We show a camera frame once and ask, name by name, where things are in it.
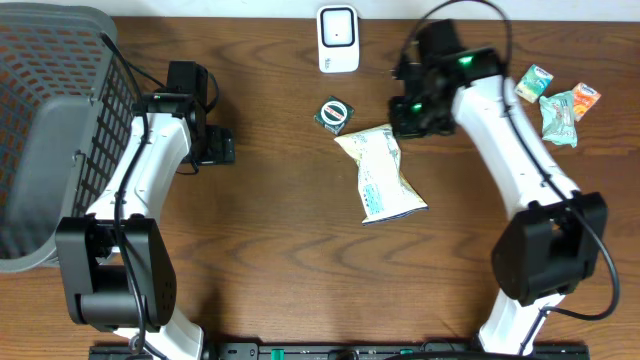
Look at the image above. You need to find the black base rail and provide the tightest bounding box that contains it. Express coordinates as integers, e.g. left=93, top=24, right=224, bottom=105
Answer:
left=87, top=341, right=591, bottom=360

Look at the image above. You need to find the orange tissue pack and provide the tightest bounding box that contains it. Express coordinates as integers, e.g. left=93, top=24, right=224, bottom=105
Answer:
left=572, top=82, right=601, bottom=122

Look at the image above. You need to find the teal snack pouch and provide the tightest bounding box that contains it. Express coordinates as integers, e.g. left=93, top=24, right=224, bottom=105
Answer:
left=539, top=91, right=578, bottom=148

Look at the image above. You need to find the white barcode scanner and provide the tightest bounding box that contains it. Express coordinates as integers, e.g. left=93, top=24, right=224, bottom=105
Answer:
left=316, top=5, right=360, bottom=73

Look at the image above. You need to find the green tissue pack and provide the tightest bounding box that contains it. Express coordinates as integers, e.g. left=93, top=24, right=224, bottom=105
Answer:
left=515, top=64, right=554, bottom=103

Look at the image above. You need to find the round green label snack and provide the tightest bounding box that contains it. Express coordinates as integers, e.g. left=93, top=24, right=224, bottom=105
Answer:
left=314, top=96, right=355, bottom=135

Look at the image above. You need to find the grey plastic mesh basket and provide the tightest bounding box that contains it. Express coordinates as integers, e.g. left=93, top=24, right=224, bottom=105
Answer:
left=1, top=2, right=135, bottom=273

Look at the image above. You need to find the yellow snack bag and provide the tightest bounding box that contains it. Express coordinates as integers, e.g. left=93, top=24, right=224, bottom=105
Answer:
left=334, top=124, right=429, bottom=225

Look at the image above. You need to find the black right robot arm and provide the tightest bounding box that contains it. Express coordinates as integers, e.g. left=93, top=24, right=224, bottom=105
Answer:
left=389, top=46, right=620, bottom=357

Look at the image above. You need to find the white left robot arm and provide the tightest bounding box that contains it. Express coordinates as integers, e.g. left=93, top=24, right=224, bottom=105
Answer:
left=54, top=93, right=235, bottom=359

